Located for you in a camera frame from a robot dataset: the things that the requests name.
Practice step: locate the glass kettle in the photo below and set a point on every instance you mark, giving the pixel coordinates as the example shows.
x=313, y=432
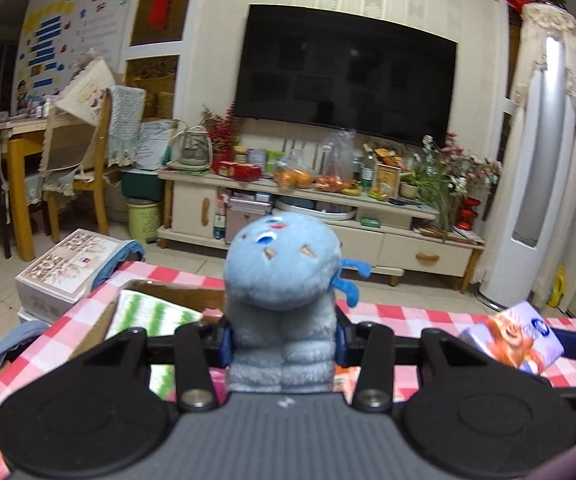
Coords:
x=192, y=147

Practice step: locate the round grey tray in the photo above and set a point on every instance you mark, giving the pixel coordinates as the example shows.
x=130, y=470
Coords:
x=313, y=210

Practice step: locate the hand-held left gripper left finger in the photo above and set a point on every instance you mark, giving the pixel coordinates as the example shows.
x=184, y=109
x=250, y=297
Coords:
x=226, y=345

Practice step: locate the green bottle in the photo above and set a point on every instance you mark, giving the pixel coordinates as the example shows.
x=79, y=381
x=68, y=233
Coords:
x=368, y=170

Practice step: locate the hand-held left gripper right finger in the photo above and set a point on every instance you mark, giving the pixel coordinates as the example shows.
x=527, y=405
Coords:
x=368, y=355

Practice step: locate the light green trash bin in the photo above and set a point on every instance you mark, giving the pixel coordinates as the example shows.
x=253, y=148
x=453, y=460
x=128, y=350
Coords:
x=142, y=222

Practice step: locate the green striped towel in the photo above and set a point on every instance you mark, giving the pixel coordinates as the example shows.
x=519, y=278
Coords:
x=152, y=315

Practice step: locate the red checkered tablecloth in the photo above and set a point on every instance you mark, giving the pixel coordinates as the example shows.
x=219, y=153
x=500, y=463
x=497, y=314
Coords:
x=408, y=315

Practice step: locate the potted green plant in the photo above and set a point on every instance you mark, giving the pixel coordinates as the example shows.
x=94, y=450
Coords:
x=410, y=190

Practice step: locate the wall poster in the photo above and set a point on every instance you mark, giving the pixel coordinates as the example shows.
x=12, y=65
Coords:
x=47, y=35

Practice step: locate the yellow bottle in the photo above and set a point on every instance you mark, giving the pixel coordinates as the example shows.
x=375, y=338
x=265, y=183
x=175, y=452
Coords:
x=557, y=287

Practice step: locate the red flat box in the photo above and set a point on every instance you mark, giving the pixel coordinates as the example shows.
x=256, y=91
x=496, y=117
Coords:
x=235, y=170

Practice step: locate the cream TV cabinet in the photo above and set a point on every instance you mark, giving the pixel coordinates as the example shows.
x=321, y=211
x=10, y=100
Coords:
x=418, y=255

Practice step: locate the orange snack packet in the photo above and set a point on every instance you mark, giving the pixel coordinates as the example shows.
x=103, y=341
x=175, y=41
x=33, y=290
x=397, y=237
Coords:
x=348, y=377

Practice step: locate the green and white carton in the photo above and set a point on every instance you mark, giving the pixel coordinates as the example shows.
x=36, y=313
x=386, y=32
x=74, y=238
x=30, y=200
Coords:
x=275, y=162

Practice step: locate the beige lace-trimmed cover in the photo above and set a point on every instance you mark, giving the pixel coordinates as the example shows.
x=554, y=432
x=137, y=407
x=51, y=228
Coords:
x=87, y=92

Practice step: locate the blue cloth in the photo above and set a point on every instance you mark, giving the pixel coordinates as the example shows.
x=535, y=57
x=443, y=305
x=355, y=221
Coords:
x=127, y=252
x=17, y=337

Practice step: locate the pink storage box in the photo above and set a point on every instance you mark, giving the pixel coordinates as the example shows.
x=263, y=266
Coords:
x=240, y=215

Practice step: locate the bag of oranges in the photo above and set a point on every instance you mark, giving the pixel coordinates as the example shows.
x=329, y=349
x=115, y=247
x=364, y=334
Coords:
x=335, y=180
x=294, y=177

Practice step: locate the small jar with yellow lid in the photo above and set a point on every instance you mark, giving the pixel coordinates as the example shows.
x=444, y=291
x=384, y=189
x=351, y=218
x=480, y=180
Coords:
x=240, y=155

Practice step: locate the red berry branches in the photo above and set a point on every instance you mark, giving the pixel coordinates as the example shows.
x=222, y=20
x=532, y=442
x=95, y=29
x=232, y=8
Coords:
x=222, y=132

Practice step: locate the red lantern ornament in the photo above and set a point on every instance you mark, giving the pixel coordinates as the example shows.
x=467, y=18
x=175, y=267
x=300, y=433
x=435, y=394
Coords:
x=468, y=212

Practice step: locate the white printed cardboard box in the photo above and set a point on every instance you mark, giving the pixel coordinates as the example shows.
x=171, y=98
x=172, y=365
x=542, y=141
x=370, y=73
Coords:
x=62, y=270

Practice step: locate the wooden chair with lace cover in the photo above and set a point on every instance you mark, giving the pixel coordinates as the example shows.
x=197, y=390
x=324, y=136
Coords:
x=125, y=110

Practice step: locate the small green box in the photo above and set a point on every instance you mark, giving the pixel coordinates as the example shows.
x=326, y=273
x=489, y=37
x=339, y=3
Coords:
x=371, y=222

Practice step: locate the light blue plush toy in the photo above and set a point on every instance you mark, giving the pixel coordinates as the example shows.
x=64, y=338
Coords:
x=278, y=270

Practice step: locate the bananas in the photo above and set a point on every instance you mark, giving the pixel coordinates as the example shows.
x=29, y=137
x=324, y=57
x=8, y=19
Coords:
x=352, y=191

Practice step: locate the white tower air conditioner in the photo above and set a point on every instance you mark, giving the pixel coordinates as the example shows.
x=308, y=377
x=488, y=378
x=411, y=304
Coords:
x=533, y=160

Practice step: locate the pink flower bouquet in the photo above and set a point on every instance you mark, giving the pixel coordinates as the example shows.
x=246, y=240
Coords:
x=468, y=165

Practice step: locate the wooden table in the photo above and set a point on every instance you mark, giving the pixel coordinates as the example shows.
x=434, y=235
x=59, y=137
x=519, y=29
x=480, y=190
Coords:
x=20, y=160

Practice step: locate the wooden photo frame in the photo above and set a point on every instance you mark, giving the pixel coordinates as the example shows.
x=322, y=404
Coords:
x=386, y=180

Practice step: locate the stack of books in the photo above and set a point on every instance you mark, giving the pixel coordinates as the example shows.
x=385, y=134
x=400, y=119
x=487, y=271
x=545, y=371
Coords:
x=448, y=234

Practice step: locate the tissue packet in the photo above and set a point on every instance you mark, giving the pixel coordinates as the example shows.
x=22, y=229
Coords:
x=513, y=335

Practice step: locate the white printed sheet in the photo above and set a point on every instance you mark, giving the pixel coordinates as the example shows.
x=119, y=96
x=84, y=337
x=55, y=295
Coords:
x=155, y=145

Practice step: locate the dark green storage box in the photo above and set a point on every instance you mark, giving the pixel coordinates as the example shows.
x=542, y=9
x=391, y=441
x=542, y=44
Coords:
x=142, y=185

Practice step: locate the brown cardboard box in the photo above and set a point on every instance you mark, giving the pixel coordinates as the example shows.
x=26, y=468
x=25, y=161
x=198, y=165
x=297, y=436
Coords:
x=177, y=292

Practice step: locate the black television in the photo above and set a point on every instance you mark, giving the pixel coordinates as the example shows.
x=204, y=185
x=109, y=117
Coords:
x=343, y=75

